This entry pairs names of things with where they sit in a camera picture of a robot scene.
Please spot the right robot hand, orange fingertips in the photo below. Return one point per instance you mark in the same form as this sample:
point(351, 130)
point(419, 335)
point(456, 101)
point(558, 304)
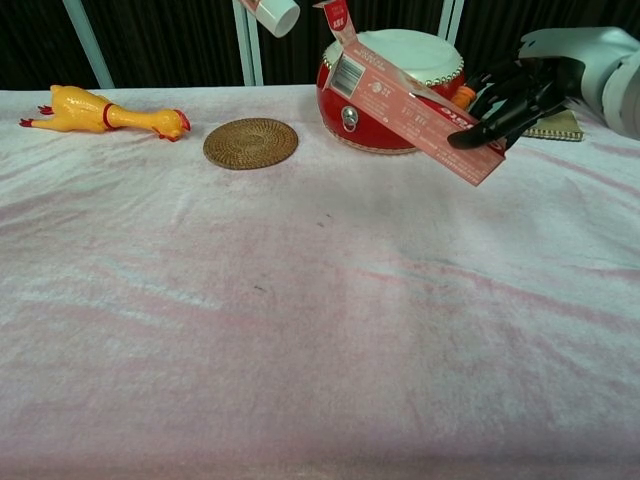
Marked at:
point(565, 55)

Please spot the pink Colgate toothpaste box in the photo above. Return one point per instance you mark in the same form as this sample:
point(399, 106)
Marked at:
point(400, 100)

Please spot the pink toothpaste tube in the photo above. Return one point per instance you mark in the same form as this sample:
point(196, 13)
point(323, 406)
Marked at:
point(277, 15)

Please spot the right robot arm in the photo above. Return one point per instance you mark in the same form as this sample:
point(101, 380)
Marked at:
point(625, 95)

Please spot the red drum, white skin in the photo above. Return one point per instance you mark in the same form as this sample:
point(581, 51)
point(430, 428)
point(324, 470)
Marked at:
point(370, 130)

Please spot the round woven rattan coaster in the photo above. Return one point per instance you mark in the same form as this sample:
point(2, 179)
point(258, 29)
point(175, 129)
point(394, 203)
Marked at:
point(250, 144)

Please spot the pink velvet tablecloth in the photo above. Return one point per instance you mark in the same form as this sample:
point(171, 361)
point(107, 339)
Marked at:
point(300, 325)

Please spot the black curtain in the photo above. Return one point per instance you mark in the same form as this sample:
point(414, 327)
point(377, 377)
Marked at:
point(175, 40)

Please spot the yellow rubber chicken toy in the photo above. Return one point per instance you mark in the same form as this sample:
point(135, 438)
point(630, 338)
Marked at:
point(85, 112)

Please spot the white aluminium frame post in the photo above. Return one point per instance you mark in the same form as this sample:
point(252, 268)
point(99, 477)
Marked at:
point(250, 60)
point(451, 20)
point(90, 50)

